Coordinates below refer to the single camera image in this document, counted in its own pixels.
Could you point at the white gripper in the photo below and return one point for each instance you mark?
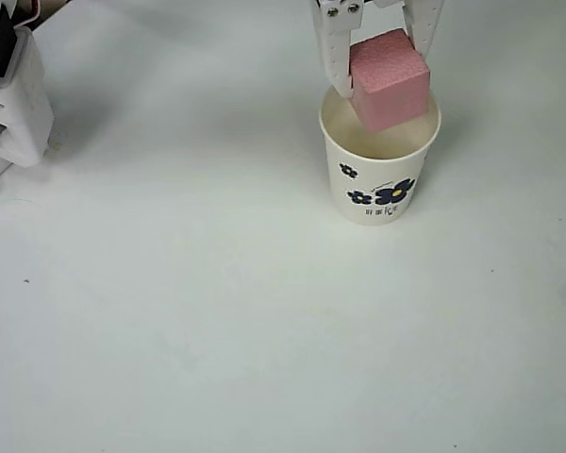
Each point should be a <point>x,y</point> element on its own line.
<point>336,18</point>

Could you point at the pink foam block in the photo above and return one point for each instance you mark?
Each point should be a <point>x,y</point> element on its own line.
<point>391,89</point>

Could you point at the paper cup with blue flowers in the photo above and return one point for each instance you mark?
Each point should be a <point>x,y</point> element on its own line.
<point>377,184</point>

